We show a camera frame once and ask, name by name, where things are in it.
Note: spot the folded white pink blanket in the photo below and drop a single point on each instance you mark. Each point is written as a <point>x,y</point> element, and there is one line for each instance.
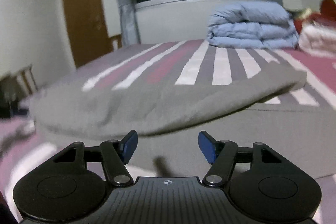
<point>317,40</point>

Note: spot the red wooden headboard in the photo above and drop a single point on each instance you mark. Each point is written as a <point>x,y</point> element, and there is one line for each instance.
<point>328,8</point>

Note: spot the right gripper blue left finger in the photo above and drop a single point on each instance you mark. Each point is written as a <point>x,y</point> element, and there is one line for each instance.
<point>116,155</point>

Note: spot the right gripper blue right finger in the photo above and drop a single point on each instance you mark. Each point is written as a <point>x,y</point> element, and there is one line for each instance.
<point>220,155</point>

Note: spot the folded light blue duvet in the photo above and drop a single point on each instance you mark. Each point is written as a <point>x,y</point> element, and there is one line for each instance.
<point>252,24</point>

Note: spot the brown wooden door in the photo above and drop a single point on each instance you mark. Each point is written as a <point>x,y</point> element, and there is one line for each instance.
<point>86,30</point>

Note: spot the striped pink bed sheet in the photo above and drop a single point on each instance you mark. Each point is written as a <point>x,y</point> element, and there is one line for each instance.
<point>299,124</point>

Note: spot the grey pants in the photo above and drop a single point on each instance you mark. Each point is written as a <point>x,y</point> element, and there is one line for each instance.
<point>154,109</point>

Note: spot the red gold folded cloth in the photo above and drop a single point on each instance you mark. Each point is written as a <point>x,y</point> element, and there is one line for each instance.
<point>299,16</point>

